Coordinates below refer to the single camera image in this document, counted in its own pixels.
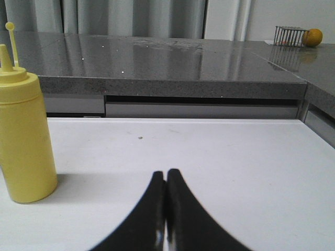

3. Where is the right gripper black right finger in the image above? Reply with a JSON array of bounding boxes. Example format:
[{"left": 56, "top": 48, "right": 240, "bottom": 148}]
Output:
[{"left": 166, "top": 169, "right": 249, "bottom": 250}]

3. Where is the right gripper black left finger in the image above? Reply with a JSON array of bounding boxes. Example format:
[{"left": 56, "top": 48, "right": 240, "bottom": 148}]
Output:
[{"left": 92, "top": 171, "right": 165, "bottom": 250}]

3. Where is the yellow squeeze bottle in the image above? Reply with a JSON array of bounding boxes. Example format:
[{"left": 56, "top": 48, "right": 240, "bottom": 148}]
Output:
[{"left": 1, "top": 22, "right": 58, "bottom": 203}]

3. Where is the grey cabinet drawer front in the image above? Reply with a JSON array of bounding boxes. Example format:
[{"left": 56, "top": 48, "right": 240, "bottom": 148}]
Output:
[{"left": 105, "top": 102, "right": 298, "bottom": 119}]

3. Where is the grey stone counter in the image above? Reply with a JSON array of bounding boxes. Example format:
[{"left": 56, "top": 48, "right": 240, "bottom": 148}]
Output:
[{"left": 15, "top": 31, "right": 334, "bottom": 116}]

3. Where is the grey curtain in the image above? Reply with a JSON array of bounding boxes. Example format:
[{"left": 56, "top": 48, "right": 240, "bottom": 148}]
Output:
[{"left": 1, "top": 1, "right": 207, "bottom": 39}]

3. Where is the orange fruit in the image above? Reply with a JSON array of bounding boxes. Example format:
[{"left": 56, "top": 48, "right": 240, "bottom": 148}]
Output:
[{"left": 302, "top": 29, "right": 323, "bottom": 47}]

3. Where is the metal wire rack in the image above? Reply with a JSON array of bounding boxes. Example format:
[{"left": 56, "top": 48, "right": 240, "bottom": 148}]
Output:
[{"left": 273, "top": 26, "right": 309, "bottom": 47}]

